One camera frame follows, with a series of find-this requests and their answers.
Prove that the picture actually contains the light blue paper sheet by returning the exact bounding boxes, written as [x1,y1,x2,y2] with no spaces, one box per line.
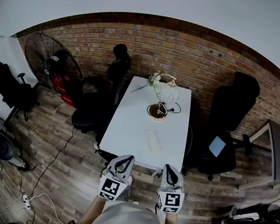
[208,135,228,158]

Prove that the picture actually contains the black cable with plug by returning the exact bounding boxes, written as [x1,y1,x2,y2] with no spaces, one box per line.
[157,100,183,115]

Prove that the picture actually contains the grey side table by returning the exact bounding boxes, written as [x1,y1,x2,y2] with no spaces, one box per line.
[237,117,280,193]

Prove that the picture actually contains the white power strip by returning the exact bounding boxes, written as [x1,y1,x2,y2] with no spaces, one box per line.
[20,193,33,210]

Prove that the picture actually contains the black office chair with armrests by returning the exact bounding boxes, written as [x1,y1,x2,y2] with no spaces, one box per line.
[0,61,48,134]

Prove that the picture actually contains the long black floor cable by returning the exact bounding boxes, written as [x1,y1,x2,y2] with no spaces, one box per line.
[14,120,76,224]

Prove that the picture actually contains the person's grey shorts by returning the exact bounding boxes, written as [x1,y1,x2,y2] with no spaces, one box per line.
[86,172,173,224]

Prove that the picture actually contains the black high-back office chair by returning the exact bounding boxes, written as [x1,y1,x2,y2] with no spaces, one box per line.
[182,67,265,186]

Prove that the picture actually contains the red fan base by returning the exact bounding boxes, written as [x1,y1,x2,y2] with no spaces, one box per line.
[47,73,79,108]

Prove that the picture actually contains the gold arched table lamp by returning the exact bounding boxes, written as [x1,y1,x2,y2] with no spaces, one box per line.
[152,72,179,100]

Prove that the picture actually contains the person's left forearm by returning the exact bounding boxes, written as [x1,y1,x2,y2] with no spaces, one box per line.
[75,193,109,224]

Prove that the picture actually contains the white artificial flower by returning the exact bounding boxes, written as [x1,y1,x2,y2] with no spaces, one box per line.
[130,70,162,96]

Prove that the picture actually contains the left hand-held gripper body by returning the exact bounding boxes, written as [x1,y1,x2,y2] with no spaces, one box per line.
[98,154,135,204]

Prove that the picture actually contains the black mesh office chair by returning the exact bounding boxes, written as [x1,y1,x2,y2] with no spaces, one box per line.
[70,39,133,137]

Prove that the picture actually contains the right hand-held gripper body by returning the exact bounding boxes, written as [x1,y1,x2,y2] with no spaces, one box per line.
[155,177,187,215]

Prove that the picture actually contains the white floor cable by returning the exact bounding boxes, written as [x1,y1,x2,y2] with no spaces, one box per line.
[0,188,70,224]

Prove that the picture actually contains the coiled white cable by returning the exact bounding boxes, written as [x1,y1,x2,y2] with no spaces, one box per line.
[158,85,180,104]

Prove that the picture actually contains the large black standing fan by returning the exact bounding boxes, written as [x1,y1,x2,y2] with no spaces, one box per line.
[21,31,88,97]

